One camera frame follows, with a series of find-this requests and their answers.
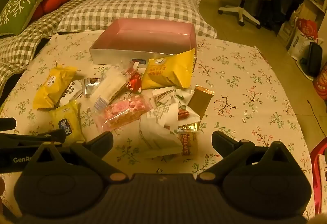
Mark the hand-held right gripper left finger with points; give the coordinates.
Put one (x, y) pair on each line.
(105, 138)

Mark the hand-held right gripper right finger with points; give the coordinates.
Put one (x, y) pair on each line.
(219, 137)

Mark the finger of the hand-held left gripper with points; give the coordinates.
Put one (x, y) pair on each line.
(7, 124)
(55, 134)

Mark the yellow packet with dark label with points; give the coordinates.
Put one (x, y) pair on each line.
(67, 121)

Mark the small gold packet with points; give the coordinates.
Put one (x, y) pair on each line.
(188, 141)

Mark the pink snack bar packet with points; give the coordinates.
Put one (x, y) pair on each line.
(122, 111)

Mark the gold bar packet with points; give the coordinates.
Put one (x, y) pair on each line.
(201, 101)

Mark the white packet with black print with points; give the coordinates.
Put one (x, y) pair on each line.
(71, 92)

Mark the plain yellow snack packet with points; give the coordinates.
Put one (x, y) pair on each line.
(53, 88)

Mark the long clear white packet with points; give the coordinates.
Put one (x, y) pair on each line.
(112, 88)

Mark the white packet with nut print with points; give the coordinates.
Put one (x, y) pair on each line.
(158, 129)

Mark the silver candy wrapper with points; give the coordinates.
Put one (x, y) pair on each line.
(90, 86)

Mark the small red candy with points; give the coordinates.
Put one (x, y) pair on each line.
(134, 83)

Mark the white and green packet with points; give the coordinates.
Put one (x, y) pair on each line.
(168, 96)

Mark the large yellow snack packet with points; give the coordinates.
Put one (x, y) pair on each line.
(168, 70)

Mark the pink box with silver sides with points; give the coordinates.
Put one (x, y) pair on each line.
(143, 37)

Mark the floral cloth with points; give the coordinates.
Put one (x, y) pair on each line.
(242, 86)

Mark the grey checked blanket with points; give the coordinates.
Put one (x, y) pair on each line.
(23, 47)

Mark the red plastic object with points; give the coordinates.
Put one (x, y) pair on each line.
(319, 167)

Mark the red printed bag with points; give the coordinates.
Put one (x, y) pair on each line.
(322, 83)

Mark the green cushion with branch print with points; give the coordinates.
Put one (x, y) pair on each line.
(23, 6)

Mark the black bag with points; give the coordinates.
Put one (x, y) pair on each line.
(314, 60)

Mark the grey checked pillow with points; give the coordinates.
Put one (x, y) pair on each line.
(132, 11)

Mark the small red pumpkin cushion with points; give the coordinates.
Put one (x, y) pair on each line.
(55, 0)

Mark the red and white bag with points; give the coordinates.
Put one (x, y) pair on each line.
(304, 34)

